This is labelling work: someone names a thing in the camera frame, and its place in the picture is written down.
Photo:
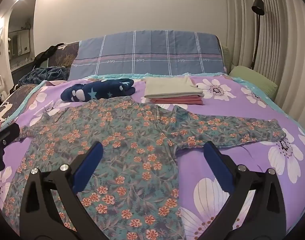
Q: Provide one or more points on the teal floral shirt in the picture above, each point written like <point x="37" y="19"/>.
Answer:
<point x="132" y="135"/>

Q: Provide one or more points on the blue plaid pillow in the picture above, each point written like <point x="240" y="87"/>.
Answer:
<point x="147" y="55"/>

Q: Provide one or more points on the white pleated curtain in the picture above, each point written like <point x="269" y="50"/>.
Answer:
<point x="280" y="42"/>

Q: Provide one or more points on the green pillow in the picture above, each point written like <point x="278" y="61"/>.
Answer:
<point x="252" y="80"/>

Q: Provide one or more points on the folded pink and white clothes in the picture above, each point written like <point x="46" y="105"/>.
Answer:
<point x="167" y="86"/>

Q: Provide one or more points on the white cat figurine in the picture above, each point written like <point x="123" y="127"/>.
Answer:
<point x="2" y="87"/>

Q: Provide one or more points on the black garment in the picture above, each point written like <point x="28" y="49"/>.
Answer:
<point x="46" y="53"/>

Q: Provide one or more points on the arched mirror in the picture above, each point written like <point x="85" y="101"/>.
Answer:
<point x="20" y="30"/>

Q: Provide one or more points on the navy star print garment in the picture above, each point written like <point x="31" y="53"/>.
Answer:
<point x="102" y="90"/>

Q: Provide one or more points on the folded pink cloth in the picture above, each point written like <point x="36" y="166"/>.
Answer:
<point x="177" y="100"/>

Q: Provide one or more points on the brown patterned cover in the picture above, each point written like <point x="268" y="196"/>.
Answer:
<point x="66" y="55"/>

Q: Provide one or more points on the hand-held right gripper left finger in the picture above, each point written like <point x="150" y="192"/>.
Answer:
<point x="88" y="165"/>

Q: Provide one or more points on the black floor lamp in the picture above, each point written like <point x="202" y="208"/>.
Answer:
<point x="258" y="6"/>

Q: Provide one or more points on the purple floral bedsheet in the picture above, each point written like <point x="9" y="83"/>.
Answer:
<point x="242" y="110"/>

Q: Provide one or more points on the dark teal fuzzy blanket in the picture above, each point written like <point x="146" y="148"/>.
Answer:
<point x="47" y="73"/>

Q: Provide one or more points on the brown and white quilt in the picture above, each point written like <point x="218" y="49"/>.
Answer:
<point x="7" y="107"/>

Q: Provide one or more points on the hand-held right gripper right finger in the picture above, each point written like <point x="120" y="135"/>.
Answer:
<point x="217" y="165"/>

